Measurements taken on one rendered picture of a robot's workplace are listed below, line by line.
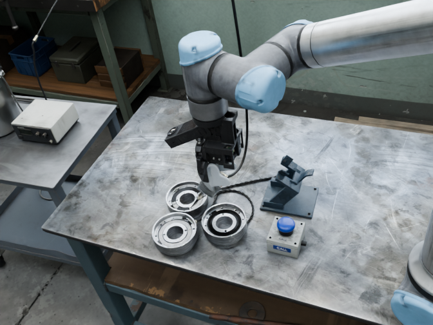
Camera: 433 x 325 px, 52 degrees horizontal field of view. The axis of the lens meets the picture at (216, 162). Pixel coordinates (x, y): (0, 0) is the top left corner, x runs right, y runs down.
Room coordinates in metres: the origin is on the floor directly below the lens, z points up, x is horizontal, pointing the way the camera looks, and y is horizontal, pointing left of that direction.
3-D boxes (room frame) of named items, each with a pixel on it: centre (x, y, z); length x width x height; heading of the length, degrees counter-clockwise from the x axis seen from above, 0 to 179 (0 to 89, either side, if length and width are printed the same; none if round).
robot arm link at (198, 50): (0.69, 0.00, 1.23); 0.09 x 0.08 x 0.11; 42
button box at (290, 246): (0.60, -0.13, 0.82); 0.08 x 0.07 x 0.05; 62
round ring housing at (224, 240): (0.67, 0.00, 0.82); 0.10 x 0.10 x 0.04
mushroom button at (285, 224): (0.61, -0.13, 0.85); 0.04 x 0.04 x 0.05
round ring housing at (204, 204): (0.77, 0.09, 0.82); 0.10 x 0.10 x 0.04
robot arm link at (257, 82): (0.63, -0.08, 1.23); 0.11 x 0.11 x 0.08; 42
